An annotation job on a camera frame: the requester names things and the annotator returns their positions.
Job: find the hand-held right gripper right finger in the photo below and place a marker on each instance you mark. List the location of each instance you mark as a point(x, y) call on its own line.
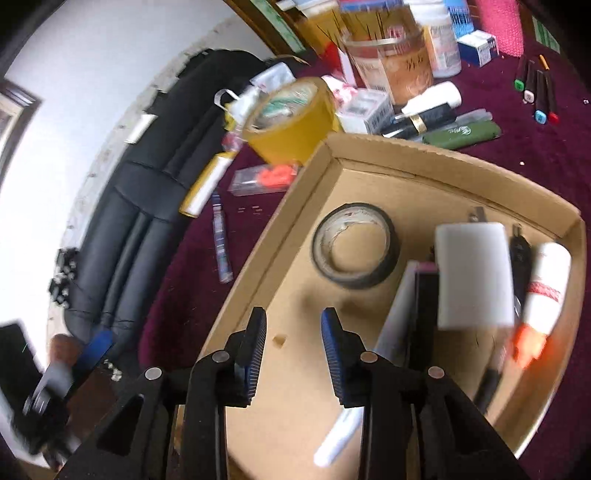
point(333, 355)

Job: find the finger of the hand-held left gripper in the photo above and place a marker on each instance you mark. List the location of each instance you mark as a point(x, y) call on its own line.
point(97, 346)

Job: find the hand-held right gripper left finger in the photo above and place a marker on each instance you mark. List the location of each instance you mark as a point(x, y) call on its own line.
point(254, 355)

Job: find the thick white marker pen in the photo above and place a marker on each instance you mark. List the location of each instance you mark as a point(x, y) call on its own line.
point(392, 314)

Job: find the black electrical tape roll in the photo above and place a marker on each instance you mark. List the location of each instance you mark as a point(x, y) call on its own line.
point(360, 281)

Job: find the shallow cardboard box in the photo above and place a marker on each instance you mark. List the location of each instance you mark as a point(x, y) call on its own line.
point(295, 286)

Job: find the white usb wall charger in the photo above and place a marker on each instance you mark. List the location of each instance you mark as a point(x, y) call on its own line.
point(475, 277)

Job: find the black gel pen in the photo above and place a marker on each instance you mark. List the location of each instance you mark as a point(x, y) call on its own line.
point(519, 263)

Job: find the white glue bottle orange tip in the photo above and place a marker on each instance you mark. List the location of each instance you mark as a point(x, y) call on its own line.
point(547, 277)

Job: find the black studded object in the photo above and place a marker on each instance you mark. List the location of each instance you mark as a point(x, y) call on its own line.
point(64, 272)

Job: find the clear blue patterned pen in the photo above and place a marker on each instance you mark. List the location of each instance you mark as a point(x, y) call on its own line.
point(222, 244)

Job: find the black leather sofa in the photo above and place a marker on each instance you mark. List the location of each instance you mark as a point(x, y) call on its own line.
point(138, 184)

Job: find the yellow white flat box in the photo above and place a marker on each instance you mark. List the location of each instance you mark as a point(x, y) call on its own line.
point(203, 187)

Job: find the clear case orange contents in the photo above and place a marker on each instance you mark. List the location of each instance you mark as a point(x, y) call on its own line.
point(268, 179)

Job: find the clear red plastic packet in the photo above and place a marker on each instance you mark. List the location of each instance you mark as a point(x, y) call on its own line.
point(233, 141)

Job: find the yellow packing tape roll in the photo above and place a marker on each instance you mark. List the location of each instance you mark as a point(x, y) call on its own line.
point(295, 134)

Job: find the slim black pen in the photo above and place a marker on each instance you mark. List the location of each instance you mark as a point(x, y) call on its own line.
point(392, 132)

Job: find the small white barcode box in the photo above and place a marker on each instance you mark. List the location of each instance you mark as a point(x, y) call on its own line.
point(367, 113)

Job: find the black tube gold band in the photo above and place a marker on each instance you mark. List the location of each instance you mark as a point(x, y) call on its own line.
point(425, 121)

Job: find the green pouch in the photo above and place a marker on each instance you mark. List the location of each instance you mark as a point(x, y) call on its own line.
point(461, 134)

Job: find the white red printed wrapper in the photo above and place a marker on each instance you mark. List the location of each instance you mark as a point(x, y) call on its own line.
point(344, 92)

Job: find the white correction tube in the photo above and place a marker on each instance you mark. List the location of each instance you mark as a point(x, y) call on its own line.
point(434, 99)

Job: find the translucent white pen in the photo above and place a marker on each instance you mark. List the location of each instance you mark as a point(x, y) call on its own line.
point(475, 115)

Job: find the white folded bag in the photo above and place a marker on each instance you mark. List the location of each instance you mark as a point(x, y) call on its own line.
point(274, 76)

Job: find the purple velvet tablecloth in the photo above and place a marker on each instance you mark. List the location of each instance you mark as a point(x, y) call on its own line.
point(531, 152)

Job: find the amber jar red lid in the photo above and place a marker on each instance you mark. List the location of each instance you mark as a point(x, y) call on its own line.
point(397, 60)

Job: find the red beige carton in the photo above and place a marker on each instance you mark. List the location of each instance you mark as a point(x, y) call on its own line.
point(323, 32)

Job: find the black marker white cap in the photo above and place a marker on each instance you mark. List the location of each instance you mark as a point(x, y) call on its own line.
point(527, 97)

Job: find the black marker green cap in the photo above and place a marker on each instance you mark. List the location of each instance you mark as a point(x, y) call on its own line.
point(519, 85)

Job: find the white plastic jar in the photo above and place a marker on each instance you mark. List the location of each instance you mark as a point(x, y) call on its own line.
point(443, 41)

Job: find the bamboo painted panel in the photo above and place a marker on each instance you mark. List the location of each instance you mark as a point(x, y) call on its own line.
point(277, 18)
point(547, 32)

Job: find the small blue white box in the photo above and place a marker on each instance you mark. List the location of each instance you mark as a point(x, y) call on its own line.
point(480, 46)

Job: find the thin orange black pen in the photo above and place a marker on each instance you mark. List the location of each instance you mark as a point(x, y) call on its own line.
point(544, 62)

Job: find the clear jar blue label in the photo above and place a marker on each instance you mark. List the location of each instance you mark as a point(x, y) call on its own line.
point(461, 14)

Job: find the bottle in pink knit sleeve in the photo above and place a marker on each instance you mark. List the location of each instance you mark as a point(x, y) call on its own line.
point(498, 25)

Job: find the dark wooden frame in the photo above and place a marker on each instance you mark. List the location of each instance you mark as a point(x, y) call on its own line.
point(14, 115)

